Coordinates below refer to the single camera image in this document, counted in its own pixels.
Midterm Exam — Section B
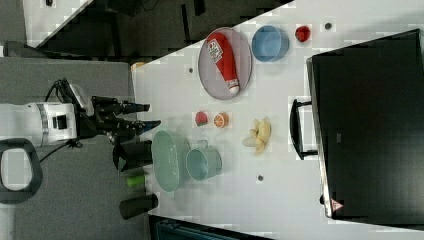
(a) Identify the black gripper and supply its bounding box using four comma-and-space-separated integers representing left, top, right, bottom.
59, 79, 161, 144

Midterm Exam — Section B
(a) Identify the peeled toy banana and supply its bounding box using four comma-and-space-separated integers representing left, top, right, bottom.
242, 119, 271, 155

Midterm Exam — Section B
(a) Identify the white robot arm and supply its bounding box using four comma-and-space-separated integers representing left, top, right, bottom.
1, 78, 161, 205

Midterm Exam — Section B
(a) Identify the black toaster oven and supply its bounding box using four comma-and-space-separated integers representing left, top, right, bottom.
290, 29, 424, 230

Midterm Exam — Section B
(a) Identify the black frying pan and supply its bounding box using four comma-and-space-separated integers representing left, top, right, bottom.
113, 140, 153, 172

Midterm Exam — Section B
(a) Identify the green oval colander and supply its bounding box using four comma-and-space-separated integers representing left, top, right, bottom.
151, 130, 190, 192

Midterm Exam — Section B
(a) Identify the green toy fruit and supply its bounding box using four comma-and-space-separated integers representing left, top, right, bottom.
126, 175, 145, 187

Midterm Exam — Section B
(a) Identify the toy strawberry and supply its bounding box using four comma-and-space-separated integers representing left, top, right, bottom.
195, 111, 208, 126

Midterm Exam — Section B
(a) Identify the dark round cup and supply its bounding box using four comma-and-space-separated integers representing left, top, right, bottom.
119, 194, 159, 220

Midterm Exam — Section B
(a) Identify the green mug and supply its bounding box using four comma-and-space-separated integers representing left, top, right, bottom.
186, 140, 222, 181

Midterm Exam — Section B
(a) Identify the grey round plate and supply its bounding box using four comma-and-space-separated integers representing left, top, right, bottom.
198, 28, 252, 100

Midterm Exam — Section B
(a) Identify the toy orange half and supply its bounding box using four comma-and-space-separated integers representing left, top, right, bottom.
214, 112, 229, 128

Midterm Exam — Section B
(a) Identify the red ketchup bottle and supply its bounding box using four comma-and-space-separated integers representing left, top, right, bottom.
207, 32, 240, 95

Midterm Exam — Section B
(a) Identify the blue bowl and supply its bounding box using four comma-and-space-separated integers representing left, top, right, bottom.
252, 25, 290, 62

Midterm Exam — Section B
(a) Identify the red toy apple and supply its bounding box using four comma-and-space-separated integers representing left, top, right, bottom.
295, 26, 311, 43

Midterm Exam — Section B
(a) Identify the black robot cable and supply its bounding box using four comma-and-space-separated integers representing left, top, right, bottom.
39, 78, 84, 164

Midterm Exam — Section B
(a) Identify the blue metal frame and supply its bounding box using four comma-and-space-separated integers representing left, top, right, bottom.
152, 221, 267, 240

